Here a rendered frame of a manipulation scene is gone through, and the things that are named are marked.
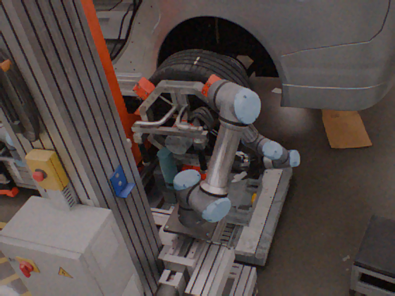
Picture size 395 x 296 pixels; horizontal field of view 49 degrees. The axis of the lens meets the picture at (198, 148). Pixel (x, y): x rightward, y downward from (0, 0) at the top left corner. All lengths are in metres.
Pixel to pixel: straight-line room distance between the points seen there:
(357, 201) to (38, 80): 2.34
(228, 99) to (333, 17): 0.94
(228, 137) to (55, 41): 0.70
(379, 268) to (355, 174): 1.09
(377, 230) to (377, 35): 1.00
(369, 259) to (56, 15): 1.81
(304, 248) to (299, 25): 1.33
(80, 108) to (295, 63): 1.43
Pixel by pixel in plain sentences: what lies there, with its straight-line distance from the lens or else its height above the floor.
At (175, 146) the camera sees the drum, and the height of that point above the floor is 0.84.
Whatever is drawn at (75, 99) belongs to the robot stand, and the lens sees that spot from 1.34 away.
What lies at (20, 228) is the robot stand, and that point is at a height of 1.23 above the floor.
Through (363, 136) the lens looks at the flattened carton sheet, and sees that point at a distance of 3.63.
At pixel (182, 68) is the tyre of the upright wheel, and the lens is 2.29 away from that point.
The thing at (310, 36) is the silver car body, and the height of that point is 1.20.
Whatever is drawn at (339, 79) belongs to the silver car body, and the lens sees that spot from 2.49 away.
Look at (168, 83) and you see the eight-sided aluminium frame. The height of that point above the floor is 1.11.
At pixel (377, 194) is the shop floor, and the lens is 3.16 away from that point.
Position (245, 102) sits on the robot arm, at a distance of 1.53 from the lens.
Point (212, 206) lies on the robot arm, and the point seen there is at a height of 1.03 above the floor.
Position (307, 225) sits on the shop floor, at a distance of 2.93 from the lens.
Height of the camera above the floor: 2.21
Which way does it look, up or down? 38 degrees down
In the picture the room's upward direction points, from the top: 12 degrees counter-clockwise
